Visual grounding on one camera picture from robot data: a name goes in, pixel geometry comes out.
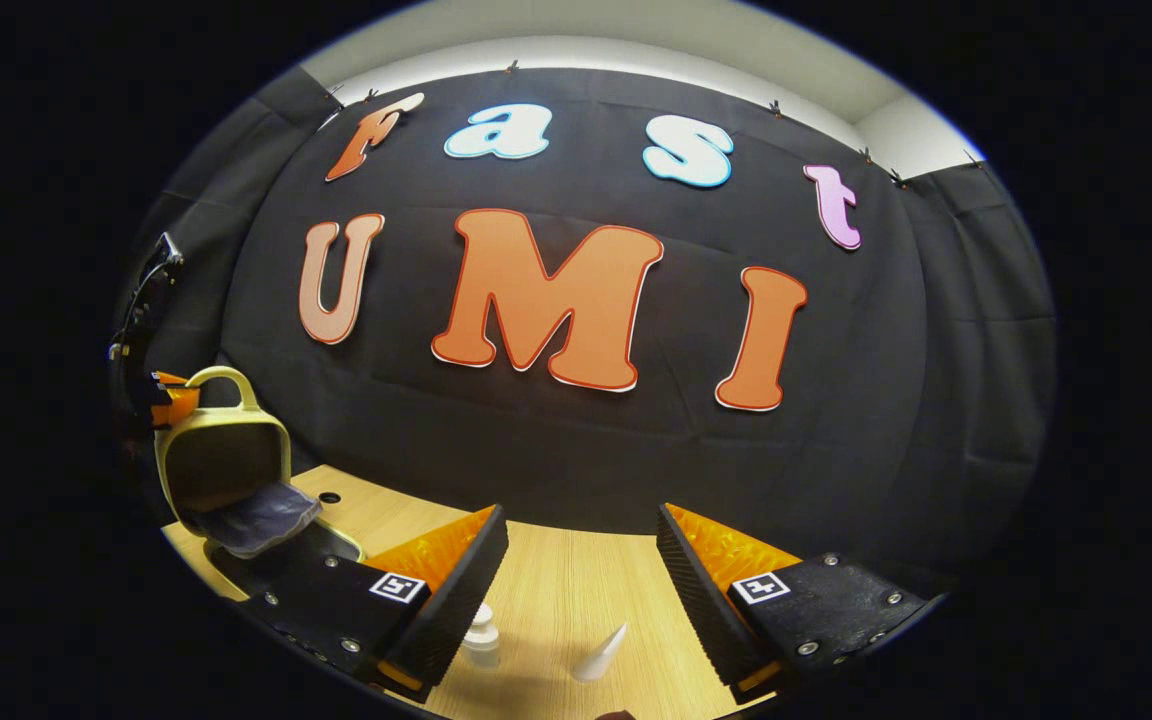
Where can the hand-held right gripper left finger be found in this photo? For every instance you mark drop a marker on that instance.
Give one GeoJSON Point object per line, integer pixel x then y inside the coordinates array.
{"type": "Point", "coordinates": [456, 600]}

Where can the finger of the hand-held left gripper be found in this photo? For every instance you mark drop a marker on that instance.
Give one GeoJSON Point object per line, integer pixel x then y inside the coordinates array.
{"type": "Point", "coordinates": [174, 402]}

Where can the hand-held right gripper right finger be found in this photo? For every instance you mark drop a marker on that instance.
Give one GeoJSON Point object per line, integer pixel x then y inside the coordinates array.
{"type": "Point", "coordinates": [701, 600]}

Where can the white pump bottle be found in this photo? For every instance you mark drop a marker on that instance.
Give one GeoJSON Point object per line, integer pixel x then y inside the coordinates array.
{"type": "Point", "coordinates": [481, 645]}

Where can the white squeeze tube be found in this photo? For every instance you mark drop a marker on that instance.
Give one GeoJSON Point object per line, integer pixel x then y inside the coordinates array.
{"type": "Point", "coordinates": [598, 660]}

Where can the black backdrop cloth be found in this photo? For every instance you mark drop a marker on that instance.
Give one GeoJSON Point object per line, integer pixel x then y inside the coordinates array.
{"type": "Point", "coordinates": [586, 450]}

